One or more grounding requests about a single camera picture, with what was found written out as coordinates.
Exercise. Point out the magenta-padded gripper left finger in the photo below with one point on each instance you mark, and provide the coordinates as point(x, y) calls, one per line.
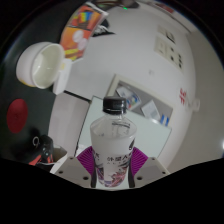
point(71, 168)

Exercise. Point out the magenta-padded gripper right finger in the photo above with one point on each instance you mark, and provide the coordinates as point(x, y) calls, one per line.
point(151, 168)

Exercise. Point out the clear bottle with white label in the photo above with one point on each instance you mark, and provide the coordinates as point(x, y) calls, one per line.
point(113, 143)

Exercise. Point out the black and red tool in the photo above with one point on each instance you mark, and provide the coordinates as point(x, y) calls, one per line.
point(43, 151)

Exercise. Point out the grey pin board with papers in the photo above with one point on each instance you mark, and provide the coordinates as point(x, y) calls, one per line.
point(146, 103)

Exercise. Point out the small white box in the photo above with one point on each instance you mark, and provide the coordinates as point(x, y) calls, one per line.
point(61, 78)

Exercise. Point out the white mug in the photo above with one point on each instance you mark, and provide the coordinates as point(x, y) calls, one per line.
point(40, 65)

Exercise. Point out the colourful printed book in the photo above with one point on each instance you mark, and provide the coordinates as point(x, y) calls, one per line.
point(81, 30)

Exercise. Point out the small black flag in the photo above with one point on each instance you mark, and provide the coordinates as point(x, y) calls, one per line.
point(103, 28)

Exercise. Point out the large white wall poster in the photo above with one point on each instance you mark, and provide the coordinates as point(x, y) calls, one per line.
point(168, 51)

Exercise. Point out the small white wall poster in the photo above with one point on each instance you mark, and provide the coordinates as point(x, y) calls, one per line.
point(166, 33)

